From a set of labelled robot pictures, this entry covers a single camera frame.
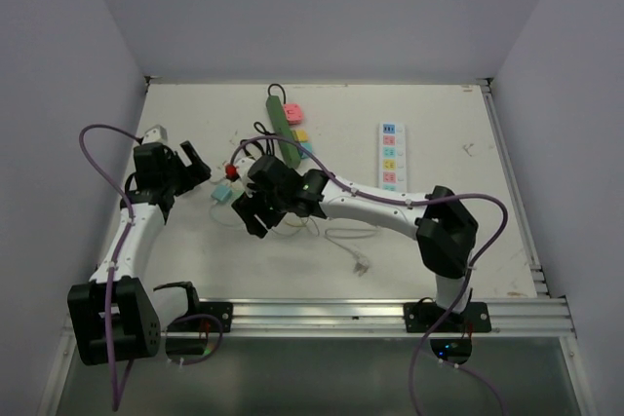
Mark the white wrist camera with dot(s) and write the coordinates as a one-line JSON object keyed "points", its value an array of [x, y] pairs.
{"points": [[239, 172], [155, 134]]}

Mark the pink plug adapter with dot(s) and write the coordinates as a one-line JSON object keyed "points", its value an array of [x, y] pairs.
{"points": [[294, 113]]}

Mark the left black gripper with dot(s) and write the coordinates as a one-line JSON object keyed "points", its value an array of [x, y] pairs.
{"points": [[186, 184]]}

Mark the white power strip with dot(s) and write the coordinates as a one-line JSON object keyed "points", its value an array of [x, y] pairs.
{"points": [[392, 157]]}

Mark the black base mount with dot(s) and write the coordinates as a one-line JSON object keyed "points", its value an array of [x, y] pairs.
{"points": [[420, 316], [217, 315]]}

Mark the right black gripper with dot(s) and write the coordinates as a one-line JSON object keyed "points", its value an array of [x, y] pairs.
{"points": [[246, 208]]}

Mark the green power strip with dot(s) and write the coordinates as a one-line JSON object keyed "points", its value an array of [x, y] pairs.
{"points": [[282, 128]]}

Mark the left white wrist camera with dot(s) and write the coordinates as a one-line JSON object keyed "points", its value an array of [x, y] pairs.
{"points": [[155, 134]]}

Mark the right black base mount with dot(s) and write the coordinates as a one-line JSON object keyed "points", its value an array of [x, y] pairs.
{"points": [[420, 316]]}

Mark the blue plug adapter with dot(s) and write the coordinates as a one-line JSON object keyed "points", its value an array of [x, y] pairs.
{"points": [[305, 150]]}

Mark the yellow plug adapter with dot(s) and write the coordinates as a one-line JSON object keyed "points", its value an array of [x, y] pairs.
{"points": [[300, 135]]}

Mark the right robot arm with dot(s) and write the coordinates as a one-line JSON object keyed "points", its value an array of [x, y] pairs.
{"points": [[444, 229]]}

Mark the aluminium front rail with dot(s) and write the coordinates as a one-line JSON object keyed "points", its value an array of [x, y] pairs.
{"points": [[518, 318]]}

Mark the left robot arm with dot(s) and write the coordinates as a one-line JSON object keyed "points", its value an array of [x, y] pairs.
{"points": [[113, 309]]}

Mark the blue usb charger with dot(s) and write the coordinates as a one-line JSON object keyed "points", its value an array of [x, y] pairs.
{"points": [[222, 194]]}

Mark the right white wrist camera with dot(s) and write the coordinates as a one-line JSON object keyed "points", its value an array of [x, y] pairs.
{"points": [[239, 172]]}

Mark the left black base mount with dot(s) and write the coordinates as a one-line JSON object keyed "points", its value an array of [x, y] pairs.
{"points": [[217, 315]]}

